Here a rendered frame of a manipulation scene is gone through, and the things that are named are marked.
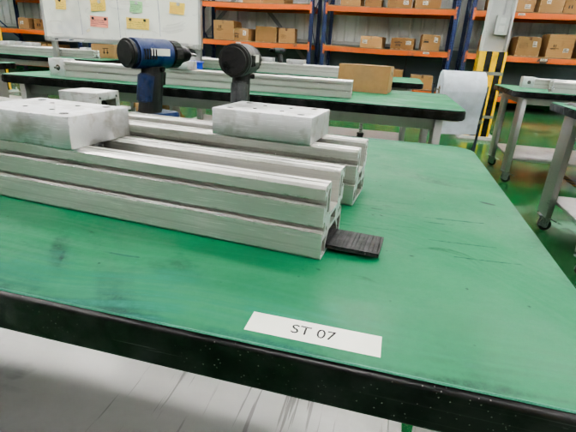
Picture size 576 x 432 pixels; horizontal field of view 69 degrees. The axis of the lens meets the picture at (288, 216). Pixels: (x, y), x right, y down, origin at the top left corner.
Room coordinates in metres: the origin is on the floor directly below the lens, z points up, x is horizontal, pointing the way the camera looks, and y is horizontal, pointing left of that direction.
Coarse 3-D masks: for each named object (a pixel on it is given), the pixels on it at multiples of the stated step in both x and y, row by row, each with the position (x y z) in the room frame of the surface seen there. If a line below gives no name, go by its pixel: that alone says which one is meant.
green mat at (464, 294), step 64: (384, 192) 0.67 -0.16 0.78; (448, 192) 0.69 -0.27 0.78; (0, 256) 0.38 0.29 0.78; (64, 256) 0.39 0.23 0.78; (128, 256) 0.39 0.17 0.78; (192, 256) 0.40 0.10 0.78; (256, 256) 0.41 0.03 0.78; (384, 256) 0.43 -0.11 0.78; (448, 256) 0.44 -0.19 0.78; (512, 256) 0.45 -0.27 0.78; (192, 320) 0.29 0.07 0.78; (320, 320) 0.30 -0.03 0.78; (384, 320) 0.31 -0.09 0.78; (448, 320) 0.31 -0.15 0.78; (512, 320) 0.32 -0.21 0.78; (448, 384) 0.23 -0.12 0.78; (512, 384) 0.24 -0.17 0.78
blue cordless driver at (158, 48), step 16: (128, 48) 0.89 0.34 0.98; (144, 48) 0.90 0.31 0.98; (160, 48) 0.94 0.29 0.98; (176, 48) 0.98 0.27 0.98; (128, 64) 0.89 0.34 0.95; (144, 64) 0.91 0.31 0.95; (160, 64) 0.95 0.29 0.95; (176, 64) 0.99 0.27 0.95; (144, 80) 0.92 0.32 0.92; (160, 80) 0.95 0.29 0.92; (144, 96) 0.92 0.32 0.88; (160, 96) 0.95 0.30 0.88; (144, 112) 0.92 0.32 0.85; (160, 112) 0.94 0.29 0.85; (176, 112) 0.97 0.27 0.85
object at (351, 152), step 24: (144, 120) 0.78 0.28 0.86; (168, 120) 0.77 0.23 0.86; (192, 120) 0.76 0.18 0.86; (192, 144) 0.67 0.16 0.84; (216, 144) 0.67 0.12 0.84; (240, 144) 0.65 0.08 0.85; (264, 144) 0.63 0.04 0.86; (288, 144) 0.62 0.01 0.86; (312, 144) 0.62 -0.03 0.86; (336, 144) 0.67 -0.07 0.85; (360, 144) 0.66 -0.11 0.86; (360, 168) 0.65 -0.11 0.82
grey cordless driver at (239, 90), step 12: (228, 48) 0.81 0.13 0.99; (240, 48) 0.82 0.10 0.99; (252, 48) 0.89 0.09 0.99; (228, 60) 0.81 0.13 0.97; (240, 60) 0.81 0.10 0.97; (252, 60) 0.84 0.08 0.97; (228, 72) 0.81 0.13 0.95; (240, 72) 0.82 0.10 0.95; (252, 72) 0.89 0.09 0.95; (240, 84) 0.85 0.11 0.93; (240, 96) 0.84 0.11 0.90
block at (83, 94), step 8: (72, 88) 1.06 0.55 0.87; (80, 88) 1.07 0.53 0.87; (88, 88) 1.08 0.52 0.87; (96, 88) 1.09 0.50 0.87; (64, 96) 1.01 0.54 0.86; (72, 96) 1.01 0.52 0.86; (80, 96) 1.00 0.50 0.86; (88, 96) 1.00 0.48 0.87; (96, 96) 0.99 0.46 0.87; (104, 96) 1.02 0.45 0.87; (112, 96) 1.06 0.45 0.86; (104, 104) 1.06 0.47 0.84; (112, 104) 1.07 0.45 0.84
